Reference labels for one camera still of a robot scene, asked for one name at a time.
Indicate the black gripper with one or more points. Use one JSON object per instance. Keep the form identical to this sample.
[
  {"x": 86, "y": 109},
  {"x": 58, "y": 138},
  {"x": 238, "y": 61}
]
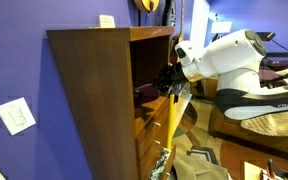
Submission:
[{"x": 176, "y": 75}]

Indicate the maroon baseball cap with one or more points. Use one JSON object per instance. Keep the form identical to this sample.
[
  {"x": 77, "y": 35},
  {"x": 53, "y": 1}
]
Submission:
[{"x": 146, "y": 94}]

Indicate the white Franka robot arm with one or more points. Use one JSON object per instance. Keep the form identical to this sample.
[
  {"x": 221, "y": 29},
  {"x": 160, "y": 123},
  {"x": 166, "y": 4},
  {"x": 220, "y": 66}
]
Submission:
[{"x": 237, "y": 63}]

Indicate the brown wooden shelf cabinet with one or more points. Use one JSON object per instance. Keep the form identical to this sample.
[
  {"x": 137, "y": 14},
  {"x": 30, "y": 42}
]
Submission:
[{"x": 100, "y": 100}]

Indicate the yellow and black pole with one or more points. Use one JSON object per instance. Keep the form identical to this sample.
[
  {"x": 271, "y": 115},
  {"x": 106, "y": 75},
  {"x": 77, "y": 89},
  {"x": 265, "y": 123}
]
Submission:
[{"x": 171, "y": 120}]

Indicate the tan leather armchair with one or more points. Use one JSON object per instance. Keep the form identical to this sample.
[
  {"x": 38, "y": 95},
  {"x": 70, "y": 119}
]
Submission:
[{"x": 205, "y": 88}]

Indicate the patterned brown rug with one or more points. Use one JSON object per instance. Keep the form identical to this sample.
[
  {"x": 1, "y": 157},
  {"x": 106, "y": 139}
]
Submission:
[{"x": 194, "y": 133}]

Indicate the black hanging instrument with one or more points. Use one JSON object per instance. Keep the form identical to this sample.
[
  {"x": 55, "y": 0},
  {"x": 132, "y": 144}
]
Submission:
[{"x": 170, "y": 13}]

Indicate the tan leather sofa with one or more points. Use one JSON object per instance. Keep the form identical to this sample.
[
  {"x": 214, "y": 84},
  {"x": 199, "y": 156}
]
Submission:
[{"x": 224, "y": 125}]

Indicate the yellow hanging guitar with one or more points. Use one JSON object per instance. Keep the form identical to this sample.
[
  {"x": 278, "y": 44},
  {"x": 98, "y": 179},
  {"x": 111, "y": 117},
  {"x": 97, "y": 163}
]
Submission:
[{"x": 147, "y": 4}]

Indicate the white shade floor lamp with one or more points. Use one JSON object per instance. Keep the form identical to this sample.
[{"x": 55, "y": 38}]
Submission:
[{"x": 221, "y": 27}]

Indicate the small white card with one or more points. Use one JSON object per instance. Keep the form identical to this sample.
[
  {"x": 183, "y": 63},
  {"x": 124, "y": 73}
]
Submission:
[{"x": 107, "y": 21}]

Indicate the clutter in open drawer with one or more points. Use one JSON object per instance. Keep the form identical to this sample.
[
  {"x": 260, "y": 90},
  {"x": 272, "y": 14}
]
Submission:
[{"x": 159, "y": 163}]

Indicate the dark maroon round cushion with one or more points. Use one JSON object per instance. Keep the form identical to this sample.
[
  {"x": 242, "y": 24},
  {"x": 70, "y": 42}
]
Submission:
[{"x": 279, "y": 64}]

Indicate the cream knitted blanket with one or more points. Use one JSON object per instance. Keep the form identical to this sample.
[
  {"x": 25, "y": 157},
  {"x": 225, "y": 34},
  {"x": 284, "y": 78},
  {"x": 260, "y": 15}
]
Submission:
[{"x": 277, "y": 126}]

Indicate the black bar with orange tip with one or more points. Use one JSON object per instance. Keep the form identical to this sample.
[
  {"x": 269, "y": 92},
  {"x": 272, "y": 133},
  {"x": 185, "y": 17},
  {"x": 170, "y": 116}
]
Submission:
[{"x": 284, "y": 54}]

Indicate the small wooden table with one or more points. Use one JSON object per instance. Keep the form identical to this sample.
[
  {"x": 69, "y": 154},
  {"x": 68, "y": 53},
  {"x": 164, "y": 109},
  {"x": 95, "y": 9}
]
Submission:
[{"x": 252, "y": 171}]

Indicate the tools on wooden table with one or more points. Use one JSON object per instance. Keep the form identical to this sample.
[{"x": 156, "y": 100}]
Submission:
[{"x": 269, "y": 168}]

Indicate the white wall board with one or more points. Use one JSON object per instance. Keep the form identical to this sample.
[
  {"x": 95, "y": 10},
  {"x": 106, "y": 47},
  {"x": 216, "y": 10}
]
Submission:
[{"x": 200, "y": 23}]

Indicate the black camera on tripod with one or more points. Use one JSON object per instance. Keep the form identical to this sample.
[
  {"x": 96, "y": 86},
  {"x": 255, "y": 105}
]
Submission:
[{"x": 267, "y": 35}]

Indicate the white light switch plate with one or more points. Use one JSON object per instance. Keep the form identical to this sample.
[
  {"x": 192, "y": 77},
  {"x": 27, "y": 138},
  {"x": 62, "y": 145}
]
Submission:
[{"x": 15, "y": 116}]

